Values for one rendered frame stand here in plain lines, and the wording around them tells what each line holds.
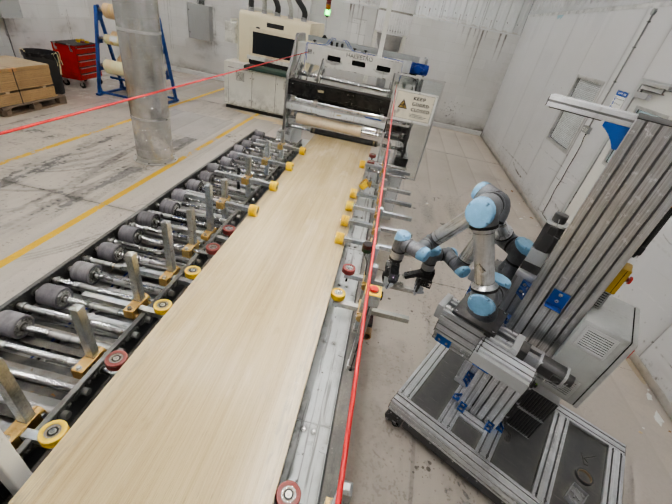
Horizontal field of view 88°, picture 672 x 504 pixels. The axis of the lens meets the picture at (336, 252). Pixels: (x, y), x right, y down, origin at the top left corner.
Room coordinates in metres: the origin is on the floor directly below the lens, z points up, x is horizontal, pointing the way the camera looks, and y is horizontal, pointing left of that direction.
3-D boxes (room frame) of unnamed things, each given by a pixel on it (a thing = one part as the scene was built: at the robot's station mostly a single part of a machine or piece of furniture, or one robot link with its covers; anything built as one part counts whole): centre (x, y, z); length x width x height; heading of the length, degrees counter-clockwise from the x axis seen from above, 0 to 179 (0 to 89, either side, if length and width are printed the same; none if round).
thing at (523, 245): (1.80, -1.06, 1.21); 0.13 x 0.12 x 0.14; 26
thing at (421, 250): (1.50, -0.41, 1.26); 0.11 x 0.11 x 0.08; 56
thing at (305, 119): (4.30, 0.18, 1.05); 1.43 x 0.12 x 0.12; 87
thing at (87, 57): (7.62, 6.08, 0.41); 0.76 x 0.48 x 0.81; 3
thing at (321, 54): (4.58, 0.17, 0.95); 1.65 x 0.70 x 1.90; 87
